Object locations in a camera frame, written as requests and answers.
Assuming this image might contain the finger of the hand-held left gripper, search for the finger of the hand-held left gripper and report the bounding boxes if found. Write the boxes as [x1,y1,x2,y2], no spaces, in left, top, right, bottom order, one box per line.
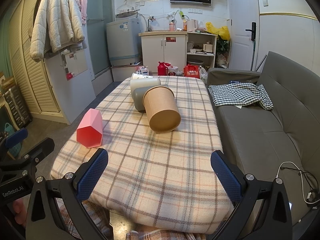
[0,137,55,180]
[0,127,28,155]

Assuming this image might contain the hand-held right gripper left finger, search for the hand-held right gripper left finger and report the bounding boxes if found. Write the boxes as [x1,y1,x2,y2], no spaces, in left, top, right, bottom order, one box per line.
[26,148,110,240]

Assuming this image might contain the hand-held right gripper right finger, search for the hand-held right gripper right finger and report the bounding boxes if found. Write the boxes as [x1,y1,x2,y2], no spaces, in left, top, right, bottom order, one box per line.
[209,150,293,240]

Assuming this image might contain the brown paper cup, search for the brown paper cup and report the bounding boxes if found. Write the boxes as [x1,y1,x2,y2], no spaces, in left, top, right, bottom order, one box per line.
[143,85,181,133]

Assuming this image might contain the pink faceted cup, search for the pink faceted cup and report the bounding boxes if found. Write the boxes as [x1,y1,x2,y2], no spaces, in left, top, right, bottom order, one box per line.
[76,108,103,148]

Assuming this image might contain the grey plastic cup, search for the grey plastic cup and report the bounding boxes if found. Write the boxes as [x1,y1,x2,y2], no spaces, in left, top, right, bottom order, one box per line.
[133,84,170,112]

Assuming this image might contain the cream plastic cup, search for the cream plastic cup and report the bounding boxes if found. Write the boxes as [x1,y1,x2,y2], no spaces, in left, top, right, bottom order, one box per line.
[130,77,162,98]

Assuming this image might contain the person's left hand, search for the person's left hand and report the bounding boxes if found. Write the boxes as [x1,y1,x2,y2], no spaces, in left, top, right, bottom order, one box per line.
[12,198,27,230]

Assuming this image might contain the teal plastic basket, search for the teal plastic basket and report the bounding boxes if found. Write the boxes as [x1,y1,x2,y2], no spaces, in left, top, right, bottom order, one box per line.
[2,122,24,158]

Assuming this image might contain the dark ribbed suitcase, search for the dark ribbed suitcase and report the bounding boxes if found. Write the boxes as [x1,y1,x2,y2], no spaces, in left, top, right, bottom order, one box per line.
[2,84,33,130]

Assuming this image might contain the grey sofa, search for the grey sofa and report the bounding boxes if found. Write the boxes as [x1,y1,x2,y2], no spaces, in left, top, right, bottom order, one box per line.
[207,51,320,230]

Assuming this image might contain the beige louvred wardrobe doors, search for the beige louvred wardrobe doors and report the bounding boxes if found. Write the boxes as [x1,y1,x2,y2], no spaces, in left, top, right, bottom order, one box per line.
[7,0,62,117]

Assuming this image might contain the beige plaid blanket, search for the beige plaid blanket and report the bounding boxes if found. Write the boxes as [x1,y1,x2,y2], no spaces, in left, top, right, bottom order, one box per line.
[50,75,234,235]

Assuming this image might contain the green checked cloth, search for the green checked cloth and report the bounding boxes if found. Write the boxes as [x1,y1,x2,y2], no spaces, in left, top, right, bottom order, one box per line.
[209,83,273,111]

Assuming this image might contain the pastel plaid cloth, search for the pastel plaid cloth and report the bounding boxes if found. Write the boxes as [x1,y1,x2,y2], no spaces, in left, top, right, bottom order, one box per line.
[55,197,200,240]

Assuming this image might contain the red gift bag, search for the red gift bag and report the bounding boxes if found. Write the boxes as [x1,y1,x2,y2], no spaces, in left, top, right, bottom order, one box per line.
[184,64,200,78]

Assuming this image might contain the white cartoon print bag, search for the white cartoon print bag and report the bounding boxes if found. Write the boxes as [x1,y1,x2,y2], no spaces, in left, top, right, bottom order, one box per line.
[167,66,183,77]

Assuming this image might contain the frosted glass door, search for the frosted glass door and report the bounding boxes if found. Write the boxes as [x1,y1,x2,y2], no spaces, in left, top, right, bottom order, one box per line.
[86,0,115,78]

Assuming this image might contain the white puffer jacket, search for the white puffer jacket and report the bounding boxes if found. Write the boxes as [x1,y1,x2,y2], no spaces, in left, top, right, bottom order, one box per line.
[29,0,85,61]

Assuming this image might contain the red thermos jug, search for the red thermos jug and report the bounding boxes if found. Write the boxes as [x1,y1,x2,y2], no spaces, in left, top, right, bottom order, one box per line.
[157,61,171,76]

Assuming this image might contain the green potted plant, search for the green potted plant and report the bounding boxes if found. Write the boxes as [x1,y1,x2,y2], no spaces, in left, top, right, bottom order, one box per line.
[216,36,230,55]

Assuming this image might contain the white open shelf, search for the white open shelf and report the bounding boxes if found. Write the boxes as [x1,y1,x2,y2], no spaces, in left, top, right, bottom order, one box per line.
[186,32,217,74]

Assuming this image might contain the grey washing machine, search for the grey washing machine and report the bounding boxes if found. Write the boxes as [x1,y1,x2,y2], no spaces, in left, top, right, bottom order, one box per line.
[105,17,142,67]

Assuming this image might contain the white sink cabinet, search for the white sink cabinet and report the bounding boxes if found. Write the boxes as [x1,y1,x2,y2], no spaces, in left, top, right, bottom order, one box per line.
[139,31,188,76]

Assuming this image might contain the pink hanging cloth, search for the pink hanging cloth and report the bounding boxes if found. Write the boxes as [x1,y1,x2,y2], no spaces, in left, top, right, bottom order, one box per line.
[76,0,88,25]

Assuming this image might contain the yellow plastic bag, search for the yellow plastic bag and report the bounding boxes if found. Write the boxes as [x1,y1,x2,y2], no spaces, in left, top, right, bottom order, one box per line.
[206,22,230,41]

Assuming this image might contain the white basin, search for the white basin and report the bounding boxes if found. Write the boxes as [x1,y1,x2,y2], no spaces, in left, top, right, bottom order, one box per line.
[115,11,138,19]

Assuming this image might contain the white door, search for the white door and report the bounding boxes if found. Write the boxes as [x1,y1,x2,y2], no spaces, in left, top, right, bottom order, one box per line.
[226,0,260,71]

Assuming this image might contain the white charging cable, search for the white charging cable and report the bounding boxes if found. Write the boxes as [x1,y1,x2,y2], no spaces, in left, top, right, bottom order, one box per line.
[276,162,320,205]

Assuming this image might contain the black cable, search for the black cable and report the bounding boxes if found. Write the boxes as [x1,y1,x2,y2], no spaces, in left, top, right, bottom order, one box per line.
[287,169,320,202]

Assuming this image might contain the black door handle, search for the black door handle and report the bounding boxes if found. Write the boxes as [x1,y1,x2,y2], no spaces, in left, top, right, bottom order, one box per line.
[245,22,257,41]

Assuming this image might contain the wire clothes hanger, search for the wire clothes hanger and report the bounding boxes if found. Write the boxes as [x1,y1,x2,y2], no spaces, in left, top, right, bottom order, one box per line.
[116,0,137,13]

